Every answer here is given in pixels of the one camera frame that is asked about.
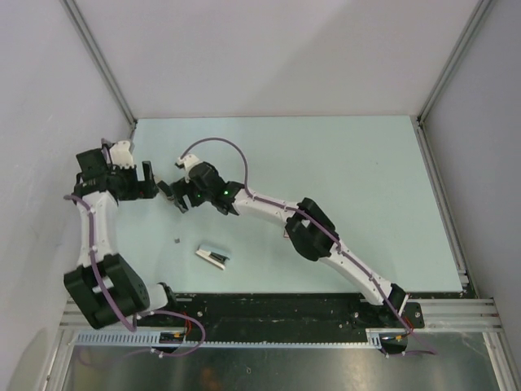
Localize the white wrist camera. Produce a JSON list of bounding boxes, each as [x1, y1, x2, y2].
[[175, 153, 202, 182], [101, 138, 135, 169]]

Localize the blue white stapler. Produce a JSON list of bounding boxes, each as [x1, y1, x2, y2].
[[195, 244, 230, 270]]

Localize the beige black stapler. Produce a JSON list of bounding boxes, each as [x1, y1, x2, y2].
[[154, 175, 174, 203]]

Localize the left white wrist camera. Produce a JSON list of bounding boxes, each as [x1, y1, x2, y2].
[[101, 138, 135, 169]]

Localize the grey cable duct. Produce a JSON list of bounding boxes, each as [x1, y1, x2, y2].
[[72, 327, 386, 349]]

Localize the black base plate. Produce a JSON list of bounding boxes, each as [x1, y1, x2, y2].
[[133, 291, 425, 332]]

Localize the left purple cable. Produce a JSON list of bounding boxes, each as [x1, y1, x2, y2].
[[64, 142, 208, 363]]

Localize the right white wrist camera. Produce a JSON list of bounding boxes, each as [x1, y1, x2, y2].
[[175, 153, 202, 182]]

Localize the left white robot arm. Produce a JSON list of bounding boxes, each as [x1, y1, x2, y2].
[[63, 140, 180, 332]]

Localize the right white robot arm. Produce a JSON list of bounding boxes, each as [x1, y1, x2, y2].
[[163, 161, 408, 327]]

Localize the aluminium frame rail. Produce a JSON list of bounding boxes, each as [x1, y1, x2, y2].
[[418, 299, 502, 332]]

